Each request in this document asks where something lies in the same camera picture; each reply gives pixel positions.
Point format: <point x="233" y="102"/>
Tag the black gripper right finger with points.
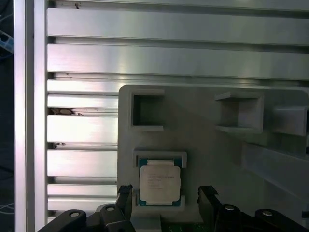
<point x="210" y="210"/>

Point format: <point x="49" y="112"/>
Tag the silver CPU green edge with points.
<point x="159" y="183"/>

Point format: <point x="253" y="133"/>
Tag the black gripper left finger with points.
<point x="125" y="205"/>

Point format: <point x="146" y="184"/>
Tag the green RAM stick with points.
<point x="186" y="228"/>

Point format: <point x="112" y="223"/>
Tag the grey parts rack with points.
<point x="193" y="145"/>

